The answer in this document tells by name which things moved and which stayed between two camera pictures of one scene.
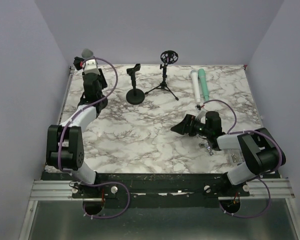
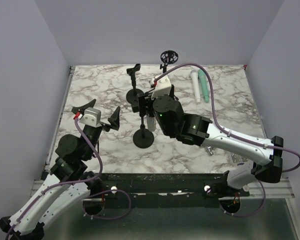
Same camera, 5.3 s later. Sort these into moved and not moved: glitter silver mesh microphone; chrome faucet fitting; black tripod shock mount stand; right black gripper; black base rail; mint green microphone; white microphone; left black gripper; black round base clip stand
Moved: left black gripper; glitter silver mesh microphone; black round base clip stand; right black gripper
Not moved: white microphone; mint green microphone; black tripod shock mount stand; black base rail; chrome faucet fitting
